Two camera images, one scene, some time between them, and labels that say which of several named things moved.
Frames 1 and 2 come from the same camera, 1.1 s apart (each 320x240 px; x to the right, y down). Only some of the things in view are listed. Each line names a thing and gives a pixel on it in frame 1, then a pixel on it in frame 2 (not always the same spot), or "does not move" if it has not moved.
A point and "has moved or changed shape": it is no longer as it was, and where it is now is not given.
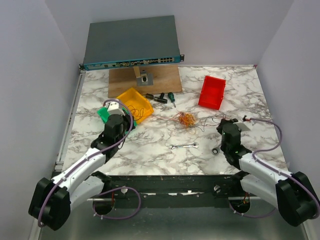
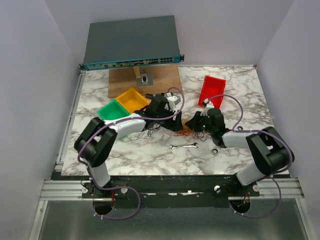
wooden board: x=165 y=79 does not move
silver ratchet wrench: x=215 y=151 does not move
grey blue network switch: x=131 y=42 does not move
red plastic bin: x=212 y=92 does not move
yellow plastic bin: x=139 y=106 does not move
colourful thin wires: x=186 y=120 has moved or changed shape
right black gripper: x=220 y=127 to x=193 y=123
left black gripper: x=128 y=119 to x=173 y=124
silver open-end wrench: x=172 y=146 does not move
